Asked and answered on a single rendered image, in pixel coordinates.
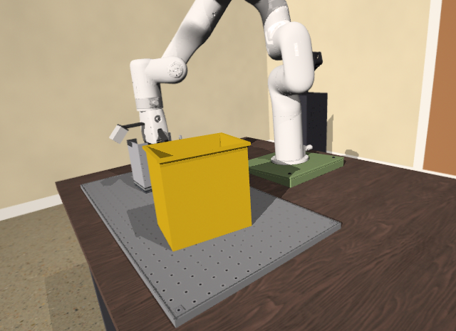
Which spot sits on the yellow open-top bin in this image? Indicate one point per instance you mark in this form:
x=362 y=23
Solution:
x=200 y=187

